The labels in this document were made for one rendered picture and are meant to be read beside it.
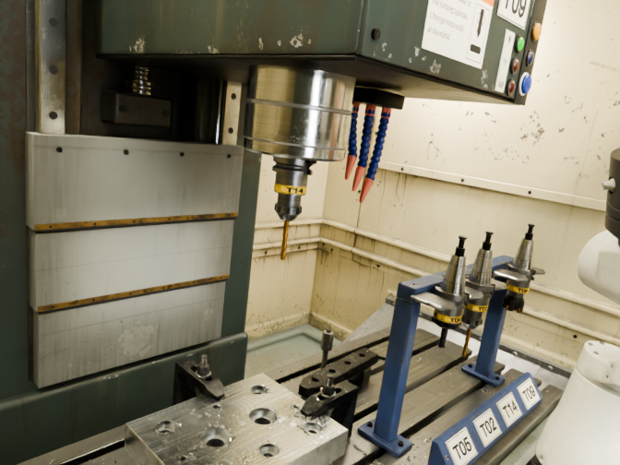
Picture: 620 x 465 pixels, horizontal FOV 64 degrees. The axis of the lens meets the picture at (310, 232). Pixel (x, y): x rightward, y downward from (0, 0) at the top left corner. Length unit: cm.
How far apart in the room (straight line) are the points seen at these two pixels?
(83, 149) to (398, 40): 67
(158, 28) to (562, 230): 122
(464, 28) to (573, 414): 47
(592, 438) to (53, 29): 99
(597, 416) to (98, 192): 90
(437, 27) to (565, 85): 100
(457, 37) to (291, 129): 24
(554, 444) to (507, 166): 118
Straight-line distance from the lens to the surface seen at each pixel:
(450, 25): 68
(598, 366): 54
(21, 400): 122
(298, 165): 74
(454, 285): 93
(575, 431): 56
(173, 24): 82
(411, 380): 131
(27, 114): 106
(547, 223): 163
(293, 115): 69
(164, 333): 127
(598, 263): 54
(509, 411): 122
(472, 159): 171
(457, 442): 104
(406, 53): 61
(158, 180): 113
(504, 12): 81
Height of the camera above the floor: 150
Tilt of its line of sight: 13 degrees down
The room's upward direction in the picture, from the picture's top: 7 degrees clockwise
